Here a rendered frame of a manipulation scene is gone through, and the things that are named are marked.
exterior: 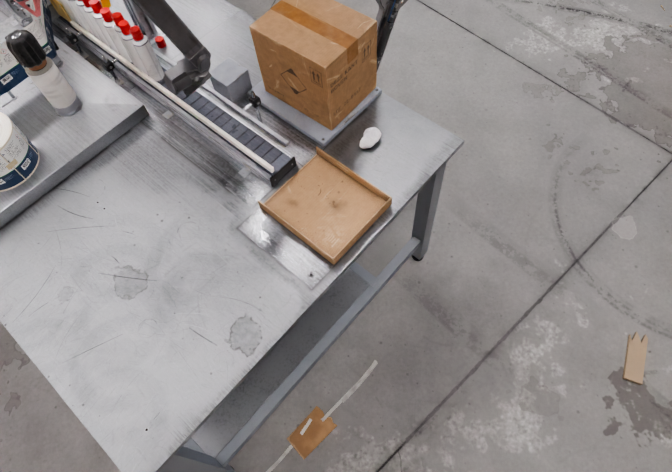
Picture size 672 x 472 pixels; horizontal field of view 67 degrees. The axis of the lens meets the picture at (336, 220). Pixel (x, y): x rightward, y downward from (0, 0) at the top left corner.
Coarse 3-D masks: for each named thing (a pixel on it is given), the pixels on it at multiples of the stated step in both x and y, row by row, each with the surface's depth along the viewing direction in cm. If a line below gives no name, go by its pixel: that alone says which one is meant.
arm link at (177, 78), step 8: (200, 56) 138; (208, 56) 140; (176, 64) 142; (184, 64) 142; (192, 64) 143; (200, 64) 139; (208, 64) 141; (168, 72) 141; (176, 72) 141; (184, 72) 141; (200, 72) 143; (168, 80) 142; (176, 80) 142; (184, 80) 143; (176, 88) 143; (184, 88) 145
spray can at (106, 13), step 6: (102, 12) 164; (108, 12) 164; (108, 18) 166; (108, 24) 167; (114, 24) 168; (108, 30) 169; (114, 30) 169; (114, 36) 171; (114, 42) 173; (120, 42) 173; (120, 48) 175; (120, 54) 178; (126, 54) 178
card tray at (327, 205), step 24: (312, 168) 159; (336, 168) 158; (288, 192) 155; (312, 192) 154; (336, 192) 154; (360, 192) 153; (384, 192) 149; (288, 216) 151; (312, 216) 150; (336, 216) 150; (360, 216) 149; (312, 240) 146; (336, 240) 146
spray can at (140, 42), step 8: (136, 32) 159; (136, 40) 161; (144, 40) 162; (136, 48) 163; (144, 48) 163; (152, 48) 167; (144, 56) 166; (152, 56) 167; (144, 64) 169; (152, 64) 169; (152, 72) 172; (160, 72) 173; (160, 80) 175
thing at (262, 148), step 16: (144, 80) 176; (192, 96) 171; (208, 112) 167; (224, 112) 167; (208, 128) 164; (224, 128) 163; (240, 128) 163; (256, 144) 159; (272, 160) 156; (288, 160) 155
